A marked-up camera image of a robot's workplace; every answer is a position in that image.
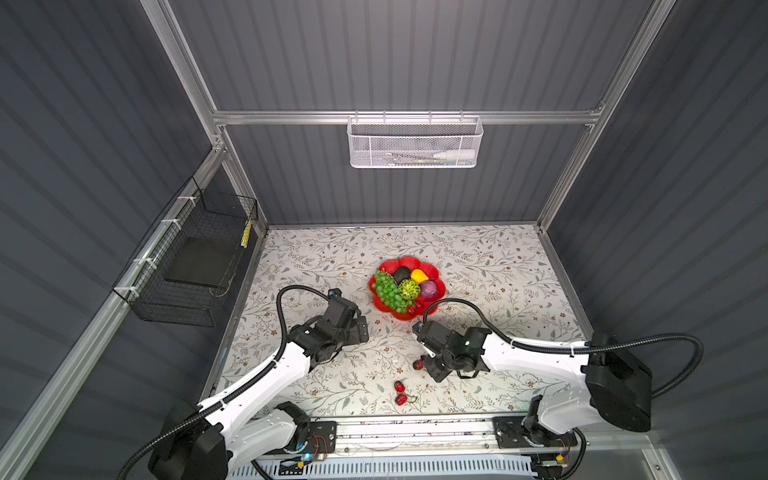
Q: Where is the white marker in basket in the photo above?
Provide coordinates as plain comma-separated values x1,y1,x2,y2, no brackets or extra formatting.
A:
432,149,477,163

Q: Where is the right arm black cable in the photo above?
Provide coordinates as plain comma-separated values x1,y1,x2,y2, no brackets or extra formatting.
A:
422,297,704,480

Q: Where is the yellow tag on basket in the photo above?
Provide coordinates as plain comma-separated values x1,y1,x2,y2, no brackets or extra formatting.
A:
240,220,252,249

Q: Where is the white wire mesh basket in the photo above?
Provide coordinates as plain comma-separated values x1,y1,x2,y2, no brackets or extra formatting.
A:
346,115,484,169

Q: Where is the yellow lemon fake fruit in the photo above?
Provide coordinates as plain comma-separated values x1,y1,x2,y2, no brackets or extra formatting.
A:
410,269,429,284

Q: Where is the white vented strip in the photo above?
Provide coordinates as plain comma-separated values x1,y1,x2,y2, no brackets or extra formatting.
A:
258,454,539,479

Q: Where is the black pad in basket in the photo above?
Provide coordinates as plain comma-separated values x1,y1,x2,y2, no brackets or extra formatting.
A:
164,237,238,287

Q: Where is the dark avocado fake fruit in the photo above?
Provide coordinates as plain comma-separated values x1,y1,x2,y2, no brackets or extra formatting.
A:
392,266,411,285

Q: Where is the purple fig fake fruit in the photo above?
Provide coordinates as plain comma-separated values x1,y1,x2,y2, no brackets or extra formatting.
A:
419,280,439,299

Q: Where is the red cherry pair lower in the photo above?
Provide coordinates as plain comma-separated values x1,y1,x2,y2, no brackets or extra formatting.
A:
393,381,409,406

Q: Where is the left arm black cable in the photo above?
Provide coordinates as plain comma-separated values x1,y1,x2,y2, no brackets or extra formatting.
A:
116,284,331,480

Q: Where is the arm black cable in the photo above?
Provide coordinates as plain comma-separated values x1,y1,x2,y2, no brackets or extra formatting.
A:
422,297,704,480
116,284,331,480

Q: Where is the green grape bunch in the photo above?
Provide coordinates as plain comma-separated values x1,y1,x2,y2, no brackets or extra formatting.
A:
373,271,416,314

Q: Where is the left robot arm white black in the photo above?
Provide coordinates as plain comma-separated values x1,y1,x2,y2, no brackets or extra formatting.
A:
118,285,369,479

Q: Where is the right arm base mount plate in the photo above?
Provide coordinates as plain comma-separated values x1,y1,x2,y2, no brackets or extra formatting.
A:
492,415,578,450

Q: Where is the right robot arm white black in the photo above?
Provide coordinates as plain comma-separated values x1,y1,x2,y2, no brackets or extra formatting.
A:
412,320,652,445

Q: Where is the black wire basket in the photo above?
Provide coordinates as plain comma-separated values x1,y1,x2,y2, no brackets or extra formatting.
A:
113,182,259,328

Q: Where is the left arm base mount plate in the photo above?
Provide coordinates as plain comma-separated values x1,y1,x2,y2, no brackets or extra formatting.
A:
267,421,338,455

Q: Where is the aluminium front rail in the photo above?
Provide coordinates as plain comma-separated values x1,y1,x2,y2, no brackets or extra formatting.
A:
227,411,661,463

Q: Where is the green custard apple fake fruit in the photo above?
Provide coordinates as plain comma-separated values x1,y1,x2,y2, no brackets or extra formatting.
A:
398,279,420,302

